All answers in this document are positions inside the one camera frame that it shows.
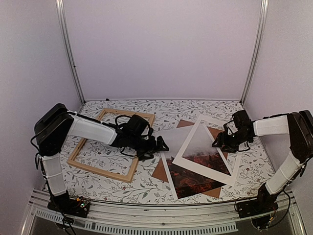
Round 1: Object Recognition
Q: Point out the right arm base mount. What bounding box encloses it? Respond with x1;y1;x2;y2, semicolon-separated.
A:
234;188;278;230

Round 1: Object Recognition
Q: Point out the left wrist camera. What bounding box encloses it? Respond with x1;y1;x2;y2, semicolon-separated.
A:
125;115;154;136

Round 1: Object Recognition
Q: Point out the aluminium front rail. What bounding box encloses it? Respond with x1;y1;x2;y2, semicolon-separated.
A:
21;190;308;235

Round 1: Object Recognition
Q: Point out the white mat board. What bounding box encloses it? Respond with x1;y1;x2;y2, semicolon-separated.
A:
172;115;242;187

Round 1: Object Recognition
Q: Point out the aluminium corner post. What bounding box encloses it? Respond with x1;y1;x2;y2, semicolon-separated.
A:
55;0;86;105
240;0;269;106

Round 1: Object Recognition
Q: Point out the left aluminium corner post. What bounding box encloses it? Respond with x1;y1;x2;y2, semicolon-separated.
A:
55;0;86;105

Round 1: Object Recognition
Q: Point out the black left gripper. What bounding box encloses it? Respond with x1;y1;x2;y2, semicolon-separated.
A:
129;135;169;162

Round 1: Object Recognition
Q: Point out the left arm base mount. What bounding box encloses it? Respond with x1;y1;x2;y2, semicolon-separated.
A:
47;191;90;218

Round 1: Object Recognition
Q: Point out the floral patterned table mat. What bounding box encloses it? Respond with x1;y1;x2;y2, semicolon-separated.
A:
60;100;274;205

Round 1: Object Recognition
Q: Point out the right aluminium corner post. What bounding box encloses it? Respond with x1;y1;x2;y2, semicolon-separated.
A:
240;0;269;106

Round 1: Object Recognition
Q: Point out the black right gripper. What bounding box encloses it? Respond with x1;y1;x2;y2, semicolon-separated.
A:
212;130;251;154

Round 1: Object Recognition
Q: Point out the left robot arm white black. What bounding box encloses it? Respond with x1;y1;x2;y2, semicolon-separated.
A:
30;103;169;212

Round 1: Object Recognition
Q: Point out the light wooden picture frame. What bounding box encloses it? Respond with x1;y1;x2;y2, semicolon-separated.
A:
67;108;155;183

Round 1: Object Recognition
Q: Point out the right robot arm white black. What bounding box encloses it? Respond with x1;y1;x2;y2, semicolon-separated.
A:
212;110;313;213

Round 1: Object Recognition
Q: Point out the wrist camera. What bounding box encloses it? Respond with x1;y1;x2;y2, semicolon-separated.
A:
125;115;154;136
232;110;252;129

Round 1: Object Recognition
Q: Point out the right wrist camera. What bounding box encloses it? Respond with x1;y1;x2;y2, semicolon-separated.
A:
232;110;252;129

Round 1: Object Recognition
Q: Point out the red forest landscape photo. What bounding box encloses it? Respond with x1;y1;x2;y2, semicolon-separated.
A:
159;125;224;199

